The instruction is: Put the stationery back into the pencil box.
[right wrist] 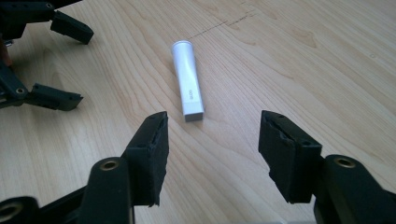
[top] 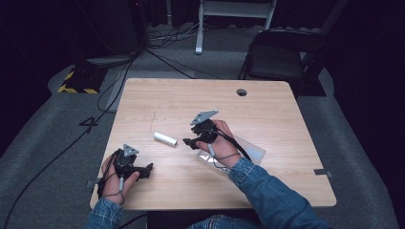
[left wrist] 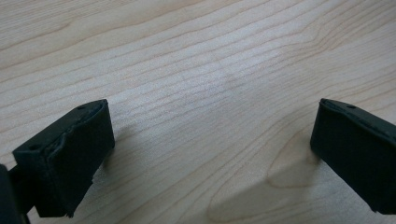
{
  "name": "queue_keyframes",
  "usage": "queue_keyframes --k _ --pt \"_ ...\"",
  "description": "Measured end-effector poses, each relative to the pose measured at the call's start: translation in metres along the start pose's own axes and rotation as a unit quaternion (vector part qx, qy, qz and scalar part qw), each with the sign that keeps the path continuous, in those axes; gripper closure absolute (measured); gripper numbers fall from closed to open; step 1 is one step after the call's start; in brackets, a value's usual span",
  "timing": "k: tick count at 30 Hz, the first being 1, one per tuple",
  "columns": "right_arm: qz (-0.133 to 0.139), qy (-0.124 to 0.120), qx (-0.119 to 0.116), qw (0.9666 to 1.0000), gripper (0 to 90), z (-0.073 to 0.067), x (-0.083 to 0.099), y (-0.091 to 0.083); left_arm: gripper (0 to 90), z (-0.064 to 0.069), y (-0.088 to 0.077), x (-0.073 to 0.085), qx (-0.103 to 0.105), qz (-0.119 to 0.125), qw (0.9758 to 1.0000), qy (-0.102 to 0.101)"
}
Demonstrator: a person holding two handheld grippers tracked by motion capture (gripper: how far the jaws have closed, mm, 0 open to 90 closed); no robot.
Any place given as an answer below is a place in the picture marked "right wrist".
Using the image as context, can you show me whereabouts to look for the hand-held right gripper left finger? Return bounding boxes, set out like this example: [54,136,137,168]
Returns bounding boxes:
[121,110,170,208]

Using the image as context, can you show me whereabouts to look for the white plastic tube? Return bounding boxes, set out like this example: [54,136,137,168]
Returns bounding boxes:
[171,39,205,123]

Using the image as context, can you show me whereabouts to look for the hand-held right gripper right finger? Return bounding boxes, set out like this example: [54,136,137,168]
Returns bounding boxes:
[258,109,324,205]

